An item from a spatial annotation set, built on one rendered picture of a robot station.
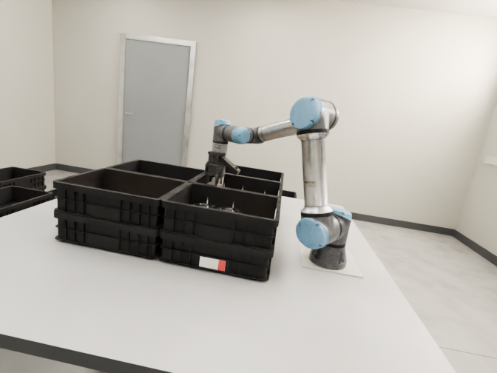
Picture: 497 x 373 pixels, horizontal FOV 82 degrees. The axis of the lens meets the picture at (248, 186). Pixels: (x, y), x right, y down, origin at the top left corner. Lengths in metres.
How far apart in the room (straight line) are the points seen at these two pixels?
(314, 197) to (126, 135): 3.96
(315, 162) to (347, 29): 3.43
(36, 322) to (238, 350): 0.48
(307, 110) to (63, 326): 0.91
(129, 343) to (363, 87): 3.96
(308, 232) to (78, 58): 4.59
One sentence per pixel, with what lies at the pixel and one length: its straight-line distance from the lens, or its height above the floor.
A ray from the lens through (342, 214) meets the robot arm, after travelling 1.15.
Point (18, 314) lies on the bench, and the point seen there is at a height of 0.70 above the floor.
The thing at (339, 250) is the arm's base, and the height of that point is 0.78.
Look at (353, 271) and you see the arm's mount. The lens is 1.25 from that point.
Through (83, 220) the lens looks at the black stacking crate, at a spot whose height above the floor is 0.81.
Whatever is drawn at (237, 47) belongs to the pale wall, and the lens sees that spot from 4.29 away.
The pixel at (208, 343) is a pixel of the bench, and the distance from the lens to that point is 0.79.
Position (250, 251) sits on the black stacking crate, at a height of 0.81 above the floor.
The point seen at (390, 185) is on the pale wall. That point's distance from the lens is 4.47.
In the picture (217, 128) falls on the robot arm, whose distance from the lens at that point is 1.36.
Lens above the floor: 1.24
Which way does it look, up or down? 14 degrees down
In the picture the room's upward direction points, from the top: 8 degrees clockwise
